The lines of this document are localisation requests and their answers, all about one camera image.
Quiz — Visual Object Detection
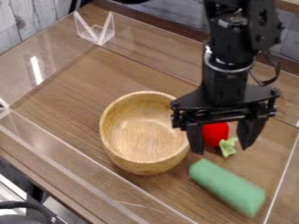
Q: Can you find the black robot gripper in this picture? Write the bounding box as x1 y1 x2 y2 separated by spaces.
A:
171 66 281 155

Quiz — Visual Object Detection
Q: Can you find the light wooden bowl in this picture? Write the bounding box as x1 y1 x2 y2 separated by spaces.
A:
99 91 190 175

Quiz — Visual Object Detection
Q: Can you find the green rectangular stick block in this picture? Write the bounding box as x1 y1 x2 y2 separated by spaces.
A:
189 159 267 217

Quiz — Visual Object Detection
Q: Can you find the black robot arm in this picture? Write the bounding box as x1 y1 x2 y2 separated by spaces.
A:
171 0 285 154

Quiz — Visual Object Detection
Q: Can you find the red plush strawberry toy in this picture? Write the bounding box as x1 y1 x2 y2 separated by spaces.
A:
203 122 239 158

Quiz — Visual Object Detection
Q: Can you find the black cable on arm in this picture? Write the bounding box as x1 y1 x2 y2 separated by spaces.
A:
249 49 283 88

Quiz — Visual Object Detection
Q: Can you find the clear acrylic enclosure wall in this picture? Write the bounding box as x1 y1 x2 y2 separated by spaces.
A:
0 17 299 224

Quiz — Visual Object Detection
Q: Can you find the clear acrylic corner bracket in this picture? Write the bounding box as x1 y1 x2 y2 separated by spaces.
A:
74 11 115 46

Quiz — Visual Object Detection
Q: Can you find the black metal table mount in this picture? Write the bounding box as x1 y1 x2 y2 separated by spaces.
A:
0 182 66 224

